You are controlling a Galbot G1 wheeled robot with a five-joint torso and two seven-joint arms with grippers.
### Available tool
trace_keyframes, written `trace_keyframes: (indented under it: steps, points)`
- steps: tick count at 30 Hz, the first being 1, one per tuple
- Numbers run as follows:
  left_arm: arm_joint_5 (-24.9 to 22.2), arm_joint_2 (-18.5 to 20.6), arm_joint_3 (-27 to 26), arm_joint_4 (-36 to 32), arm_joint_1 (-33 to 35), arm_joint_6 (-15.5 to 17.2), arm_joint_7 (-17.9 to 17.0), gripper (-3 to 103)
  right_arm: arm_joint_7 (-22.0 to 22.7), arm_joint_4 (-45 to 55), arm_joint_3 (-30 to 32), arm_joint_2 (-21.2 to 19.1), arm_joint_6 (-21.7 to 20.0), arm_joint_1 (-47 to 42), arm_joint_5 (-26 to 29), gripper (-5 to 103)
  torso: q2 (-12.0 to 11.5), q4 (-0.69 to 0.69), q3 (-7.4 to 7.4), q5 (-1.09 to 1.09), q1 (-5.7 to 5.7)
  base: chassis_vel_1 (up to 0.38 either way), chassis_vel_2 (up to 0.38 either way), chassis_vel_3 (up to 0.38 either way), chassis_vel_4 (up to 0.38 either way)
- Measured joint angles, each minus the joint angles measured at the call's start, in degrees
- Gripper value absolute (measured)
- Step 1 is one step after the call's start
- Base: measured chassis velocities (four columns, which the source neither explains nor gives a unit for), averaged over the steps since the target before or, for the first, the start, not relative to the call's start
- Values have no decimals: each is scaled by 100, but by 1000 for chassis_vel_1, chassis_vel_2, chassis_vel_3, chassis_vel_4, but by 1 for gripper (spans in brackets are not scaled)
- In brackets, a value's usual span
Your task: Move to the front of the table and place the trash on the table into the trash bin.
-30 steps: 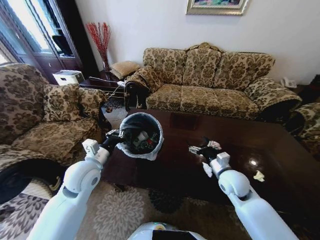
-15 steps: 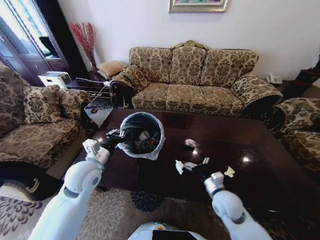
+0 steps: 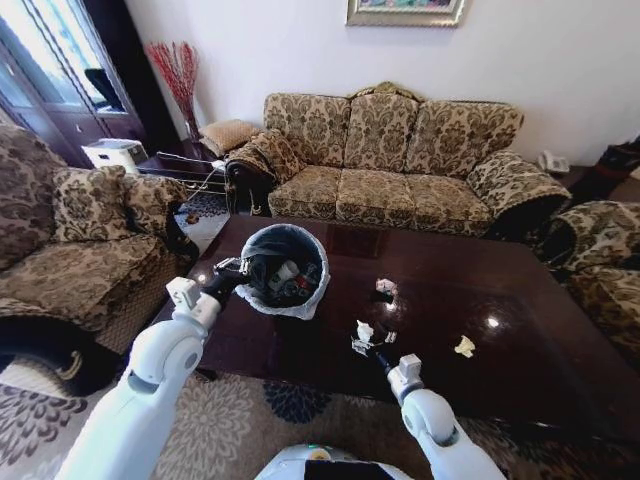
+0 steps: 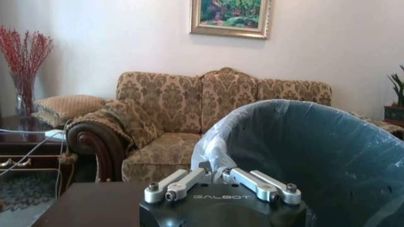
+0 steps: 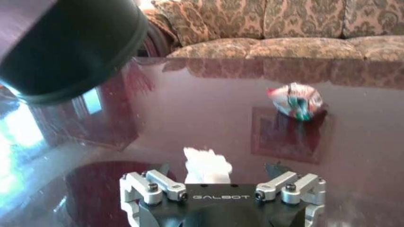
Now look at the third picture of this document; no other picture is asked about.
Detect grey trash bin white liner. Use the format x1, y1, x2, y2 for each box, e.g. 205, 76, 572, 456
233, 223, 333, 321

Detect dark wooden coffee table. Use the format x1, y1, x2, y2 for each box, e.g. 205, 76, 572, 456
152, 213, 640, 454

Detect white robot front shell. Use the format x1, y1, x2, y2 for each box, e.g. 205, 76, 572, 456
253, 441, 417, 480

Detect dark corner side table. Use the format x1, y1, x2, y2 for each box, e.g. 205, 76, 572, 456
135, 138, 227, 174

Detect tan square cushion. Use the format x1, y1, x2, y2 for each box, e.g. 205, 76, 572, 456
198, 119, 262, 157

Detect patterned floral rug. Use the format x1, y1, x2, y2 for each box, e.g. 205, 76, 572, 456
0, 349, 551, 480

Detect floral square cushion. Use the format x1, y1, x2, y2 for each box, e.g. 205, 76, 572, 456
51, 164, 190, 245

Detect floral three-seat sofa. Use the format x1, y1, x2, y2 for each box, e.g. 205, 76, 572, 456
226, 81, 574, 240

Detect floral armchair with cushion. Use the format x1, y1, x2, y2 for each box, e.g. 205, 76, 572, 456
0, 123, 200, 397

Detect white air purifier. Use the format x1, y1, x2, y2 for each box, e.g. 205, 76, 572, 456
81, 138, 145, 175

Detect red decorative branches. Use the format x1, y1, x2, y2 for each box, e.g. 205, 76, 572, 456
144, 41, 202, 142

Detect white desk telephone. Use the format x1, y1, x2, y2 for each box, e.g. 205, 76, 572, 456
536, 149, 572, 175

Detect dark wooden glass cabinet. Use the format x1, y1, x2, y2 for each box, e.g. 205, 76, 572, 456
0, 0, 162, 170

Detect dark wooden side table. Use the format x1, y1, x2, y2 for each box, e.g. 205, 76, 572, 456
548, 163, 640, 204

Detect silver framed picture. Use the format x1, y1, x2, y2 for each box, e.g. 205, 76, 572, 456
345, 0, 468, 28

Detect metal wire rack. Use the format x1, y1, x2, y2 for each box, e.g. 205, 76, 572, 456
138, 148, 237, 217

